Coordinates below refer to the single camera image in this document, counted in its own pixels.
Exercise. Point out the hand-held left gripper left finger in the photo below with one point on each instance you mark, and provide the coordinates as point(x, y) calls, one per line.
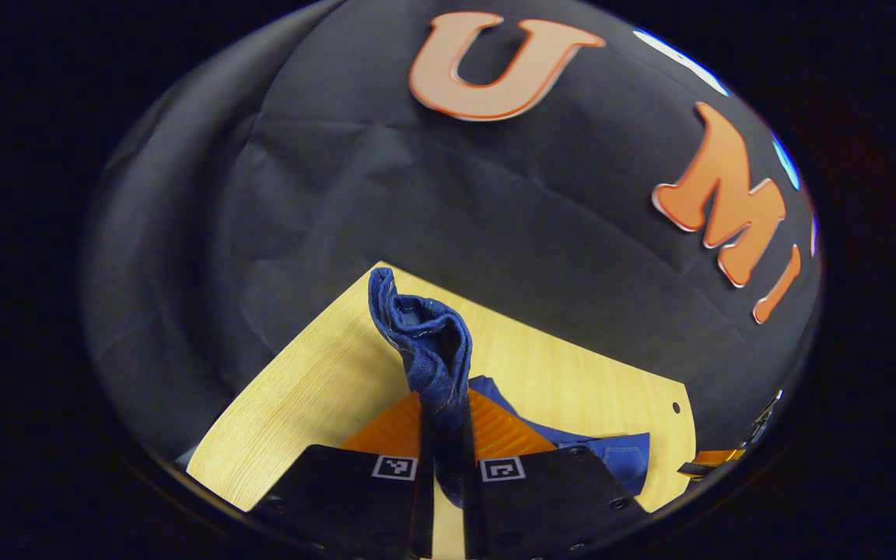
point(425, 467)

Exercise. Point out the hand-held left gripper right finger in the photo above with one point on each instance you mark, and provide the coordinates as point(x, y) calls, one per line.
point(467, 467)

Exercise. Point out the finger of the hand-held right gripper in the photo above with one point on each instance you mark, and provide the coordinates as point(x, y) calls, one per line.
point(712, 459)

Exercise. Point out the blue denim jeans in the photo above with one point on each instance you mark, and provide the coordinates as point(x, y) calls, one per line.
point(428, 342)

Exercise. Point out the black backdrop cloth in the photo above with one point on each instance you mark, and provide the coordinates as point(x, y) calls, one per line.
point(456, 210)

